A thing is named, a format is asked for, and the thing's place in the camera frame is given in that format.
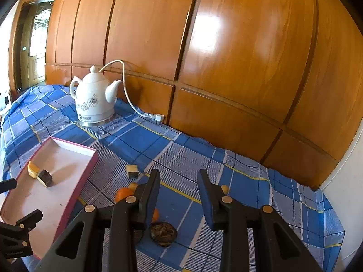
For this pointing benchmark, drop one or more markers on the small yellow round fruit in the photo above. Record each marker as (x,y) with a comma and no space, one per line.
(132,186)

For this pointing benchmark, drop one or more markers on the silver kettle base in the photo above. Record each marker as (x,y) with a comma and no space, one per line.
(93,123)

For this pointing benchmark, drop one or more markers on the dark-skinned fruit slice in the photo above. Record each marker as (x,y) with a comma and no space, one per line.
(45,178)

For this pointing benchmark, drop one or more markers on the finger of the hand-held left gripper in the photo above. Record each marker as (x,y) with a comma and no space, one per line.
(7,186)
(31,218)

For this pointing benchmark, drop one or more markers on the dark brown wrinkled fruit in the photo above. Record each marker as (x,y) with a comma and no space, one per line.
(139,236)
(163,233)

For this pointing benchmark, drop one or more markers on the orange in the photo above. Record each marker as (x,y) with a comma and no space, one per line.
(122,195)
(155,216)

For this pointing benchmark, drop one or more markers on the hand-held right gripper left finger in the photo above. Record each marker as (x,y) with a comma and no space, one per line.
(151,192)

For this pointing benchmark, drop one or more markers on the white ceramic electric kettle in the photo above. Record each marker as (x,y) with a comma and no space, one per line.
(92,96)

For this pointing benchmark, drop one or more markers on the wooden wardrobe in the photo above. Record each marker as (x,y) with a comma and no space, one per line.
(227,62)

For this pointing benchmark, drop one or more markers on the tan round fruit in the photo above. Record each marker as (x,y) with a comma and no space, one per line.
(225,189)

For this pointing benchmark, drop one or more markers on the blue plaid tablecloth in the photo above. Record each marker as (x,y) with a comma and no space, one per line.
(141,136)

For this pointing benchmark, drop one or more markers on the pink shallow box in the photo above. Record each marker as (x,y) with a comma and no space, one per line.
(56,181)

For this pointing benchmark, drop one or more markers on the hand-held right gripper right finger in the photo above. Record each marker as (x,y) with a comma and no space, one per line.
(207,204)

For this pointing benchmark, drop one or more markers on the yellow banana piece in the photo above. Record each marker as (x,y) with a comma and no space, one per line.
(33,170)

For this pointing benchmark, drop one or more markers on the wooden door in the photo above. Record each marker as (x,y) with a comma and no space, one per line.
(37,62)

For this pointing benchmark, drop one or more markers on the white power plug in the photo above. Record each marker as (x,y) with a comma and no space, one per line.
(158,118)

